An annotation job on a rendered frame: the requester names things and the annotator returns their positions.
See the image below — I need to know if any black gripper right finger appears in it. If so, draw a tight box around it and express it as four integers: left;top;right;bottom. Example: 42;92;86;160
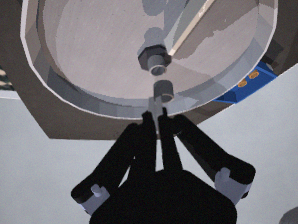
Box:
156;96;256;213

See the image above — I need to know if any grey metal bushing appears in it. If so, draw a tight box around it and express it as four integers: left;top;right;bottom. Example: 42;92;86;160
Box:
147;55;167;77
153;80;174;104

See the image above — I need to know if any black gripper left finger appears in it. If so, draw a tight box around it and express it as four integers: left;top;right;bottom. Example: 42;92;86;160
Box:
71;96;158;217

